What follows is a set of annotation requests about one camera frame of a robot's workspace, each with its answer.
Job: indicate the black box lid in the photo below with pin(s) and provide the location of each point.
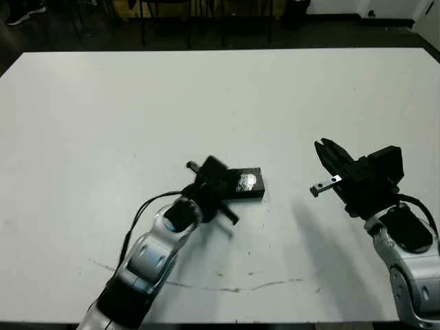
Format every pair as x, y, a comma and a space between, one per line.
258, 178

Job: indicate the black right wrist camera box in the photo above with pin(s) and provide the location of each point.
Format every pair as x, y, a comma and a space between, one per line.
383, 163

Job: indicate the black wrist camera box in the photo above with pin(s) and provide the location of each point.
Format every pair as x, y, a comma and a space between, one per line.
213, 168
383, 163

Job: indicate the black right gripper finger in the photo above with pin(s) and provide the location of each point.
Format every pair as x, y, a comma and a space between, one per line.
324, 159
340, 161

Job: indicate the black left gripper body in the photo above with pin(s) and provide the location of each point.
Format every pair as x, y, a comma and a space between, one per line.
209, 199

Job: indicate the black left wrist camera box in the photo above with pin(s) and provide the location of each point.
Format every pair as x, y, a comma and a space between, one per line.
213, 168

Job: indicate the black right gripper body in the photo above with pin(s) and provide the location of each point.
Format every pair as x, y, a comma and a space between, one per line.
361, 196

